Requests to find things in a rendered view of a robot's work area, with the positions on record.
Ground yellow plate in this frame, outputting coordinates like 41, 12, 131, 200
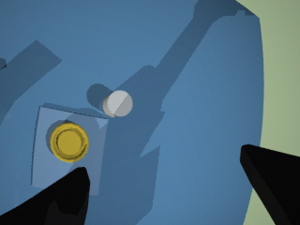
50, 123, 89, 162

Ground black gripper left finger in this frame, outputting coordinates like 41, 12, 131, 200
0, 166, 90, 225

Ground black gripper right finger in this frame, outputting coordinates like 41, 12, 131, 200
240, 143, 300, 225

